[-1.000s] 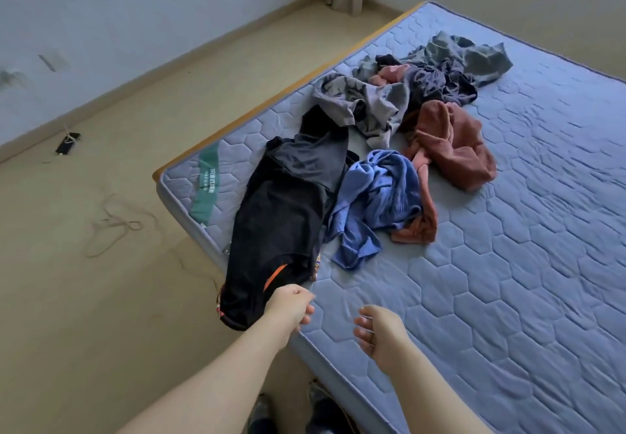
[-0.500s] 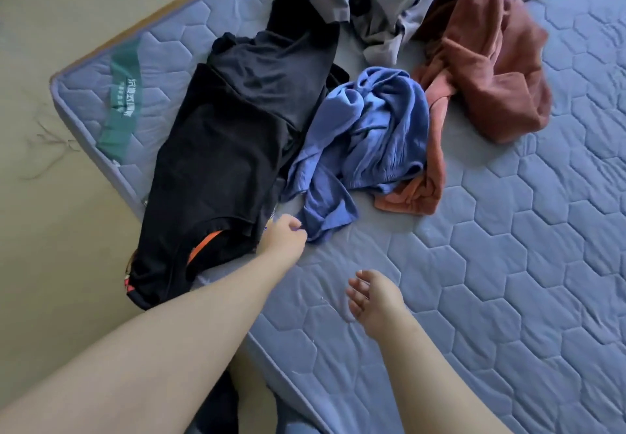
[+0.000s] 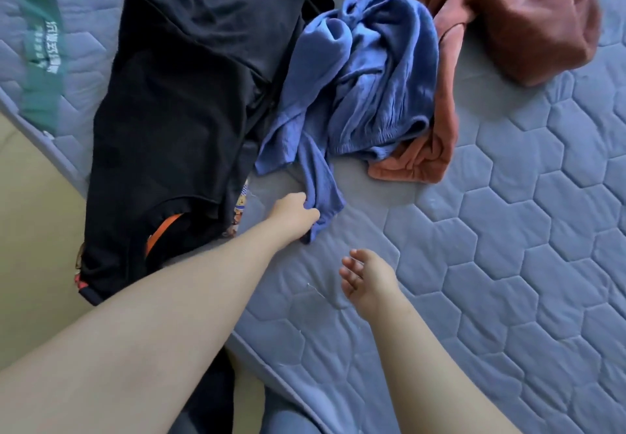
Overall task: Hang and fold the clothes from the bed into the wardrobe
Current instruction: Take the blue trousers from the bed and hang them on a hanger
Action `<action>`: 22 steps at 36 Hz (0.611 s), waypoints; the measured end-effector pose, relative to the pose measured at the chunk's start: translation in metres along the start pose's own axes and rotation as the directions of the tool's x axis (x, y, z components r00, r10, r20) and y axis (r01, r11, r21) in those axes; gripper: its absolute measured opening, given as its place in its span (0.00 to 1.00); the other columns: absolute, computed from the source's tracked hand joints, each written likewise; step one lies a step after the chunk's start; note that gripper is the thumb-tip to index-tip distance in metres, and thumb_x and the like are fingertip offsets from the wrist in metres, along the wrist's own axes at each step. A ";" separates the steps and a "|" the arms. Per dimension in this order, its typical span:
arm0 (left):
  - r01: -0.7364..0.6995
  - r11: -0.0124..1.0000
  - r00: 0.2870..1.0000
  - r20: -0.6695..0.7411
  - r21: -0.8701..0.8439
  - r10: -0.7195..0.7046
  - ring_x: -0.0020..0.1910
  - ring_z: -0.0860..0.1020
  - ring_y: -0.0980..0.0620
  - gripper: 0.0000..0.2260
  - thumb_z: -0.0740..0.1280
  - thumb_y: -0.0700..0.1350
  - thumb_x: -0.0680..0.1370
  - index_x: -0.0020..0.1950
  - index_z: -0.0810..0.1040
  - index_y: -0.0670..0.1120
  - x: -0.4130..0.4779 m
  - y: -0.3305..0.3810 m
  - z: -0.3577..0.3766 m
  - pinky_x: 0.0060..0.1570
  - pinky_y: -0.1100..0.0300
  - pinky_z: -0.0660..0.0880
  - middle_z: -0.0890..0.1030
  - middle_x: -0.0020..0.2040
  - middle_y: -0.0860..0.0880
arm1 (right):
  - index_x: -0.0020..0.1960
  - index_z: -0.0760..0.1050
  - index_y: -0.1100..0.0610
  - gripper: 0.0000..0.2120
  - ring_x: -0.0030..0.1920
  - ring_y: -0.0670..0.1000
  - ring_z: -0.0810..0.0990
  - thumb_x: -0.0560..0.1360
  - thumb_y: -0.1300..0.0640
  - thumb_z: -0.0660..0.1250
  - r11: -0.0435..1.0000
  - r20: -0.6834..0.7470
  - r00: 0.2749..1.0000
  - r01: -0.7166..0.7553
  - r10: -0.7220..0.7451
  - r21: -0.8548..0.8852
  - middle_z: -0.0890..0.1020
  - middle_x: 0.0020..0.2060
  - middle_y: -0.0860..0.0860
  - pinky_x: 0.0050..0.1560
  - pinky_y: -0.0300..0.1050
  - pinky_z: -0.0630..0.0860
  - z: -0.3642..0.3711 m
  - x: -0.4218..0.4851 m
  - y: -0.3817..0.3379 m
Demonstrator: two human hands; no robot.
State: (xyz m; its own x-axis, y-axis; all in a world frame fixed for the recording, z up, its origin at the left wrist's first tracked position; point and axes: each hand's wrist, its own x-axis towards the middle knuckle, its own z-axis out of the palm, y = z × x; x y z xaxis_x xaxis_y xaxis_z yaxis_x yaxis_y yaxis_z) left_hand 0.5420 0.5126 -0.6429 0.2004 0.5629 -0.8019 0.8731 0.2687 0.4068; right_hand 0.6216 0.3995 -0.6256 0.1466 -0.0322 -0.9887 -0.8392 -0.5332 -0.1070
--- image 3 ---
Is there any blue quilted mattress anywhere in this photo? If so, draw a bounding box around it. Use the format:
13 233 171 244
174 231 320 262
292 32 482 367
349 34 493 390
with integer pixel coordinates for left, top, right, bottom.
0 0 626 434

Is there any blue garment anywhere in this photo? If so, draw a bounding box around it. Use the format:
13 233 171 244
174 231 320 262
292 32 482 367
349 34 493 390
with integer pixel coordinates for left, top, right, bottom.
253 0 441 245

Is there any person's right forearm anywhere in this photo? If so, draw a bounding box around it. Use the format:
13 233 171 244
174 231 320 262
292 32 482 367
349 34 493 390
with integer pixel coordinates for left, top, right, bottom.
366 294 524 434

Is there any person's dark trouser leg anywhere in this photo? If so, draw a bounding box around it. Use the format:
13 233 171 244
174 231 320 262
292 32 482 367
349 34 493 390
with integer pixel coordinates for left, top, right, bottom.
168 349 324 434

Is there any person's left hand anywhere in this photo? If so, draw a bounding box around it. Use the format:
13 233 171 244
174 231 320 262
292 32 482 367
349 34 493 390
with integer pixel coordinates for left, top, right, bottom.
262 191 322 247

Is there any person's left forearm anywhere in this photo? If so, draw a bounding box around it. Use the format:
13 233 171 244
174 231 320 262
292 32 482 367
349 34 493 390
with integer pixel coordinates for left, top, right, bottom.
0 222 295 434

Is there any person's right hand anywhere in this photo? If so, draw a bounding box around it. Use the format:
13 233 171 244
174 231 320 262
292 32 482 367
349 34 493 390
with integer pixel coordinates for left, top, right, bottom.
338 248 402 321

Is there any pink red garment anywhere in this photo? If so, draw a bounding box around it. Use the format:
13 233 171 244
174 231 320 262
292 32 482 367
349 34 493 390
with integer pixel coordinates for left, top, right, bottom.
366 0 604 184

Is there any black garment with print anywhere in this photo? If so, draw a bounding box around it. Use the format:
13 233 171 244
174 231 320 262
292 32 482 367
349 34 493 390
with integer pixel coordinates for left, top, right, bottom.
73 0 336 307

